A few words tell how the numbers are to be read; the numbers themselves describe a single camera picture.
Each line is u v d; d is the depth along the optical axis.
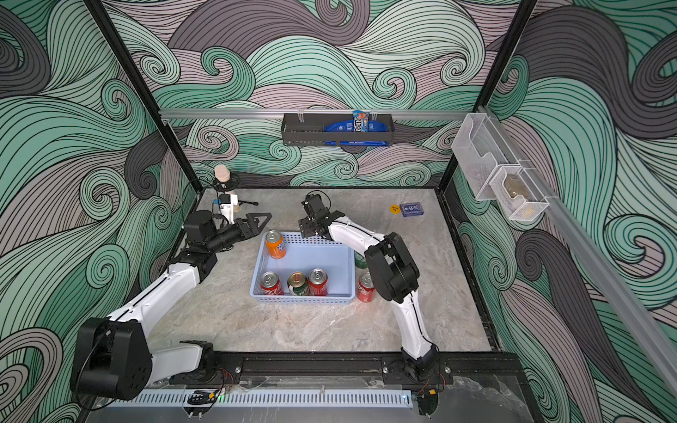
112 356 0.81
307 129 0.94
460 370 0.74
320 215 0.76
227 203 0.73
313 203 0.77
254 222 0.71
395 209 1.14
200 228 0.61
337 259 0.93
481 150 0.78
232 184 0.92
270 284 0.79
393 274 0.54
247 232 0.71
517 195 0.64
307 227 0.88
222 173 0.87
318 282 0.80
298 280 0.80
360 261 0.89
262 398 0.70
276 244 0.90
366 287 0.79
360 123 0.90
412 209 1.11
